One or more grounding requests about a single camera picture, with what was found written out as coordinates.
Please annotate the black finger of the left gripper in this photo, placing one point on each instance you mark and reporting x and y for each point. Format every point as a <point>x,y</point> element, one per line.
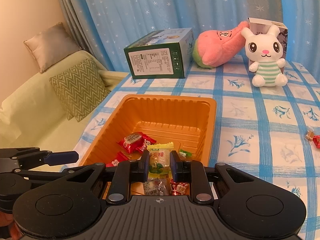
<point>40,175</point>
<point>34,157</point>

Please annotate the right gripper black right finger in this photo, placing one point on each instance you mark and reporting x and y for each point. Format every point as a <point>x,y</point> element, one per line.
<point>193,173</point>

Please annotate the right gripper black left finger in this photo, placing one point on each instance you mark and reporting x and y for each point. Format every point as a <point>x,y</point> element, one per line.
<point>126,173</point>

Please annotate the red double-happiness candy packet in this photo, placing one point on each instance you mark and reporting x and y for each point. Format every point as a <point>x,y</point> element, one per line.
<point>118,159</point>

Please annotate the yellow green candy packet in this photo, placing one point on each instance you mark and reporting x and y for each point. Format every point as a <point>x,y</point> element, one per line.
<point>160,157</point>

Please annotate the brown round candy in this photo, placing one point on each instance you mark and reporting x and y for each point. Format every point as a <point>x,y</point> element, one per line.
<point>309,135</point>

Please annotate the red foil candy packet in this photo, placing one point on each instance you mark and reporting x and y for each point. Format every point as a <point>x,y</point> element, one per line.
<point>316,141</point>

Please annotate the left hand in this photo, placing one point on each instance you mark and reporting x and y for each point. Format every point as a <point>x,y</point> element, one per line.
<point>9,229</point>

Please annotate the green wrapped candy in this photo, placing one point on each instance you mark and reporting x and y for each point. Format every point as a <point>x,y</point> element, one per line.
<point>185,154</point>

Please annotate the red gold wrapped candy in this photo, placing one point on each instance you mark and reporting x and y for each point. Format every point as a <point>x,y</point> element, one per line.
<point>178,188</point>

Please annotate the red candy in tray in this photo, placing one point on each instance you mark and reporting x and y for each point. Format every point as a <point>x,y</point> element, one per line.
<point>136,142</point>

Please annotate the clear wrapped dark candy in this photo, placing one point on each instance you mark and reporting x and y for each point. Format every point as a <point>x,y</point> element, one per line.
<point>156,187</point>

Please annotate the light green sofa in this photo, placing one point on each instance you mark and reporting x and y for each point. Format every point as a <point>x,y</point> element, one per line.
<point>34,116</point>

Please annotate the orange plastic tray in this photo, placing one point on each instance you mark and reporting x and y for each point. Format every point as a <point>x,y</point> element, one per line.
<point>186,121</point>

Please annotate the green zigzag cushion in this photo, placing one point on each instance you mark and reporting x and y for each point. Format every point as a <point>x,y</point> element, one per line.
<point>80,89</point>

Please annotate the blue white checked tablecloth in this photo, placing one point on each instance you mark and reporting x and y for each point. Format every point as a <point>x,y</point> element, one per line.
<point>258,130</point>

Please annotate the grey satin cushion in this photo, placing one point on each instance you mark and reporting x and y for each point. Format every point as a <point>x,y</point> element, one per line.
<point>51,46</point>

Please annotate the green white carton box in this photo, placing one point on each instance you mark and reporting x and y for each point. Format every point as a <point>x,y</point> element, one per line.
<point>162,54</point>

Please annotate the pink peach plush toy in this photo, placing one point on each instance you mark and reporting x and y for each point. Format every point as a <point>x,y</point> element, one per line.
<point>216,47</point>

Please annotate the white rabbit plush toy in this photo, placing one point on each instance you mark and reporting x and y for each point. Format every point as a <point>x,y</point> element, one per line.
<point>266,53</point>

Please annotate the blue star curtain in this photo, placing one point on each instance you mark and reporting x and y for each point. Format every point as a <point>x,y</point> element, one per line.
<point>105,27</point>

